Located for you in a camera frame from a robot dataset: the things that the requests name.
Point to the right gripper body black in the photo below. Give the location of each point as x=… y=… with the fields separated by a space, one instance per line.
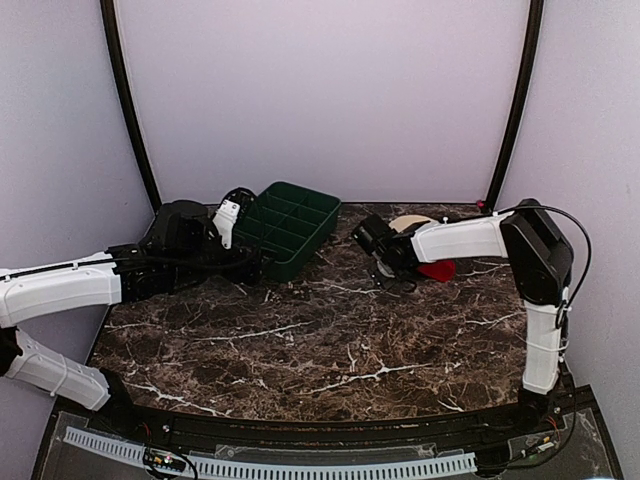
x=386 y=274

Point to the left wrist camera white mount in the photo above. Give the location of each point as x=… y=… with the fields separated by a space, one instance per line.
x=224 y=221

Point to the right black frame post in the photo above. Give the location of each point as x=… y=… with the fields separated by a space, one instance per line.
x=521 y=89

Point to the small circuit board right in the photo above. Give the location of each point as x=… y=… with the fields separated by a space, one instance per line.
x=542 y=445

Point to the beige patterned plate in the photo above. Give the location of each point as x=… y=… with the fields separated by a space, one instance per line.
x=402 y=223

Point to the left black frame post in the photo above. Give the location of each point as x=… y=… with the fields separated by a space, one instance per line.
x=126 y=101

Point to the black front rail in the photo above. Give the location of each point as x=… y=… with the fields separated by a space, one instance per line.
x=574 y=418

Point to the small circuit board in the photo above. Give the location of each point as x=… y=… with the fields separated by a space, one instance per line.
x=542 y=445
x=163 y=461

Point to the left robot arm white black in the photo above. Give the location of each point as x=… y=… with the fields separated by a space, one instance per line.
x=105 y=278

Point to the green compartment tray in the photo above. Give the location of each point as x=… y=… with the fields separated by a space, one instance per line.
x=291 y=222

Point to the grey slotted cable duct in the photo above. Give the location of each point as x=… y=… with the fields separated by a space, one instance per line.
x=245 y=463

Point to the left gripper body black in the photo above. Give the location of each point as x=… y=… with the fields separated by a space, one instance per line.
x=192 y=265

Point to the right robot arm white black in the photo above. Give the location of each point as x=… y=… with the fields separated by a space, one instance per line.
x=539 y=254

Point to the black frame post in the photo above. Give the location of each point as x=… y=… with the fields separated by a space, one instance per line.
x=521 y=89
x=126 y=101

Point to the small circuit board left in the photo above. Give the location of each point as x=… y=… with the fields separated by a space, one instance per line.
x=163 y=461

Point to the red sock plain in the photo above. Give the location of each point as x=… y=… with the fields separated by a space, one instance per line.
x=441 y=271

